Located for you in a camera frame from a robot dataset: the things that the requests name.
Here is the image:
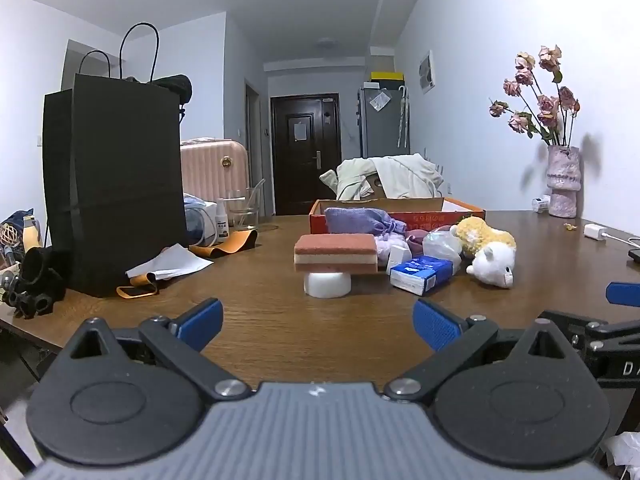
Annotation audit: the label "white wedge sponge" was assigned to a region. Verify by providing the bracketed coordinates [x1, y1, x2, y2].
[387, 244, 413, 276]

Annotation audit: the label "white umbrella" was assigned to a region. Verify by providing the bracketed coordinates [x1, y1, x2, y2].
[397, 85, 410, 148]

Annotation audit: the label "orange leather strap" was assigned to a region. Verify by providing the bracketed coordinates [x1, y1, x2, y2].
[189, 229, 258, 259]
[116, 272, 160, 298]

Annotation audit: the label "yellow and white plush toy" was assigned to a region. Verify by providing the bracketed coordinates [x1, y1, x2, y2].
[450, 215, 517, 289]

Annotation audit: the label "glass jar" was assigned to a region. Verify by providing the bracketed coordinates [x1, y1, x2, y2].
[226, 178, 266, 228]

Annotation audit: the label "orange cardboard box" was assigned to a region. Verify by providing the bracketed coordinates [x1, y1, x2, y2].
[308, 197, 487, 236]

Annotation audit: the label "white plastic bag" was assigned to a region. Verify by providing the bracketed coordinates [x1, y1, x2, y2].
[605, 432, 640, 480]

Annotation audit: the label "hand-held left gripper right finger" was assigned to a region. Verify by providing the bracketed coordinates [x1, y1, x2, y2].
[384, 299, 580, 403]

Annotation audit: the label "dark brown door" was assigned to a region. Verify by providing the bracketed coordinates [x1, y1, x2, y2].
[270, 93, 343, 217]

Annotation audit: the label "clear plastic bag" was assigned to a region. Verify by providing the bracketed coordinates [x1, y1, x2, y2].
[422, 227, 463, 263]

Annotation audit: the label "grey refrigerator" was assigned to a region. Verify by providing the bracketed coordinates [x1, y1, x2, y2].
[357, 85, 412, 161]

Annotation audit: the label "grey side door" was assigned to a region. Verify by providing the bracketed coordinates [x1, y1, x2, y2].
[245, 79, 263, 216]

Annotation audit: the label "blue tissue pack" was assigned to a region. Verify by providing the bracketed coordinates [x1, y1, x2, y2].
[389, 255, 455, 296]

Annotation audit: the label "white paper sheet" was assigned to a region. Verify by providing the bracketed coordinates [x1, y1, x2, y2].
[125, 243, 213, 281]

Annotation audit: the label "pink suitcase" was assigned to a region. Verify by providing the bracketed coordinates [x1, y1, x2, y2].
[180, 138, 251, 201]

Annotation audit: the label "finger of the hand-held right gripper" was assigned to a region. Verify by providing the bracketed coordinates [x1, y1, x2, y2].
[537, 311, 640, 390]
[605, 282, 640, 306]

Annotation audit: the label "mauve satin scrunchie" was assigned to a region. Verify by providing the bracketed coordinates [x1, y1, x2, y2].
[406, 229, 429, 258]

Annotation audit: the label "pink and beige sponge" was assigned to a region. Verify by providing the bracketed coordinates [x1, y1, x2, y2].
[293, 233, 379, 275]

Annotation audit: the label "dried pink roses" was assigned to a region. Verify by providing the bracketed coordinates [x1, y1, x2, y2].
[489, 45, 581, 148]

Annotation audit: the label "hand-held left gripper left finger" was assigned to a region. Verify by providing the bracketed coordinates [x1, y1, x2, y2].
[64, 298, 251, 402]

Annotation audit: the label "cream jacket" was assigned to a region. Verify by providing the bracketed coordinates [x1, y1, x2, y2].
[319, 154, 445, 201]

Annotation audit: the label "pink vase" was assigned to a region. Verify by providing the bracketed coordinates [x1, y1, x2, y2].
[546, 146, 582, 219]

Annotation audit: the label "lilac fuzzy cloth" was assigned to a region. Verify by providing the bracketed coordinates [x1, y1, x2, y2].
[375, 232, 408, 267]

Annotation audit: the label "black clamp mount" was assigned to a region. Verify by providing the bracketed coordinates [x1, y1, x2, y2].
[0, 270, 53, 320]

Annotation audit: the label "black paper bag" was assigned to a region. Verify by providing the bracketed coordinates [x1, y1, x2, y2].
[42, 22, 190, 298]

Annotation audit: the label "purple woven pouch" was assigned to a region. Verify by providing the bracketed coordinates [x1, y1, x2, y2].
[325, 207, 396, 236]

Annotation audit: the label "white foam cylinder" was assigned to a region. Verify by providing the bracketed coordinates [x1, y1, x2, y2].
[304, 271, 352, 300]

